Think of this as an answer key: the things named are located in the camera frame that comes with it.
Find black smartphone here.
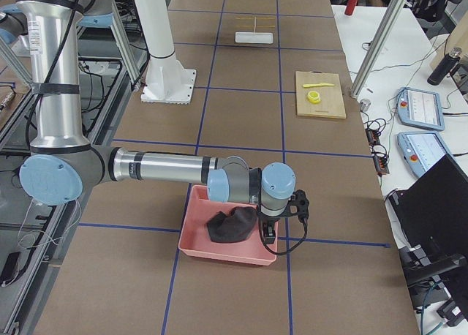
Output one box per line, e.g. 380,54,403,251
1,252,21,287

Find pink plastic bin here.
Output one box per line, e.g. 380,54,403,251
178,185,276,266

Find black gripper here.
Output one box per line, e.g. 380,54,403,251
257,207,289,244

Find grey and pink cloth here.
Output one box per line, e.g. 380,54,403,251
206,206,257,244

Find yellow lemon slices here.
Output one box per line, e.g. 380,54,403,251
306,90,321,105

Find bamboo cutting board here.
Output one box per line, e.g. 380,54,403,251
295,71,347,119

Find aluminium frame post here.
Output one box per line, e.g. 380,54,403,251
350,0,406,99

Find near teach pendant tablet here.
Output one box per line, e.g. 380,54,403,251
397,131,453,178

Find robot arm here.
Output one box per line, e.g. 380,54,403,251
1,4,28,45
16,0,303,245

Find yellow plastic knife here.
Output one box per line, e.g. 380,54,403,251
302,83,335,89

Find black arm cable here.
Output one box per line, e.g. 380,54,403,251
23,0,310,256

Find black water bottle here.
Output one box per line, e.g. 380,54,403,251
427,47,462,86

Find white rectangular tray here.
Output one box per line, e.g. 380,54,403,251
235,31,273,45

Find black monitor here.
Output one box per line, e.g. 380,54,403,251
388,155,467,259

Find small metal cylinder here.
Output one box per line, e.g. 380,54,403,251
359,99,371,113

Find far teach pendant tablet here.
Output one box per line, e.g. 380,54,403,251
396,87,445,131

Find teach pendant tablet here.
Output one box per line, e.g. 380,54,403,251
397,131,453,178
396,87,445,131

